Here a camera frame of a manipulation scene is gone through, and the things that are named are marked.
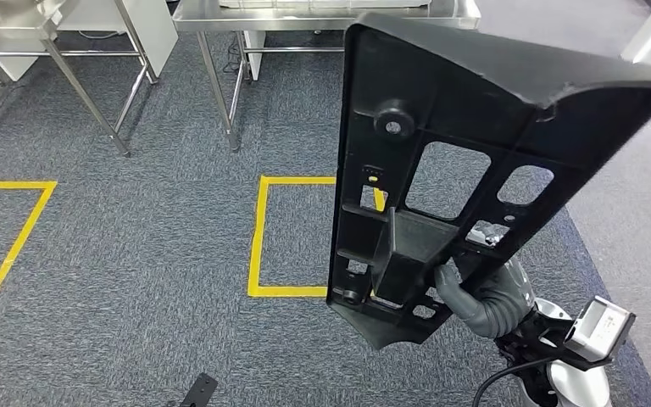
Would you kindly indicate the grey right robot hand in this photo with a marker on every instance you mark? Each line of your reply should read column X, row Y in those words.
column 499, row 309

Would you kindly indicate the black plastic plate bracket part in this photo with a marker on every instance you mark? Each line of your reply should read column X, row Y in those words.
column 471, row 73

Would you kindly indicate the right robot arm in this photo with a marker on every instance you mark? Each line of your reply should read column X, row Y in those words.
column 581, row 387

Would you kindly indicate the stainless steel workbench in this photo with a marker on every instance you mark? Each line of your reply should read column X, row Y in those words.
column 0, row 19
column 303, row 19

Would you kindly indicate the yellow floor tape square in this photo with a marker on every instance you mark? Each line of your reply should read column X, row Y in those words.
column 11, row 185
column 258, row 236

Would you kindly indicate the narrow white panel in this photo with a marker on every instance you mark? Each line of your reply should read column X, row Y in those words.
column 255, row 56

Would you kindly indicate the white cabinet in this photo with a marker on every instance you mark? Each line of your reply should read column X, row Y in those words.
column 151, row 34

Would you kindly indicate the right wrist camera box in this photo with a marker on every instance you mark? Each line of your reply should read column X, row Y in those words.
column 600, row 328

